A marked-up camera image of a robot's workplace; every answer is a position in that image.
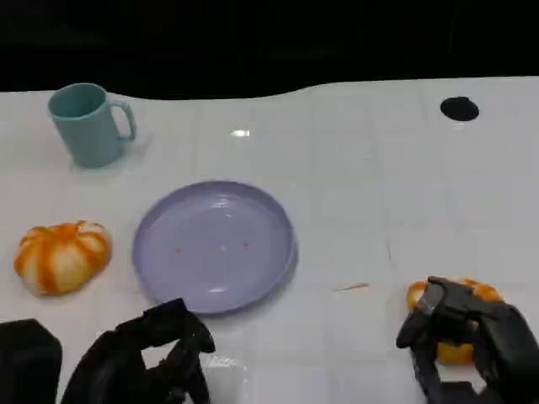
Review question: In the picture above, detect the pale green mug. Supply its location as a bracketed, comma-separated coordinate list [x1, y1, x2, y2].
[46, 82, 137, 169]

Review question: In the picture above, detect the lilac plate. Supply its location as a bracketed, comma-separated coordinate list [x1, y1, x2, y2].
[131, 180, 299, 316]

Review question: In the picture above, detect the black round table grommet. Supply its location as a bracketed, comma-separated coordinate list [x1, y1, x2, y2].
[440, 96, 480, 124]

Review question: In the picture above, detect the orange white toy bread roll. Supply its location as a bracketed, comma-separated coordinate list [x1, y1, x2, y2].
[13, 220, 114, 297]
[405, 277, 504, 365]

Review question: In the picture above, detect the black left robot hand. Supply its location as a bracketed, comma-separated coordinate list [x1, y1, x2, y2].
[61, 297, 217, 404]

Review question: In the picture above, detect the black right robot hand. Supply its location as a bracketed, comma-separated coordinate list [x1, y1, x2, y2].
[395, 275, 539, 404]

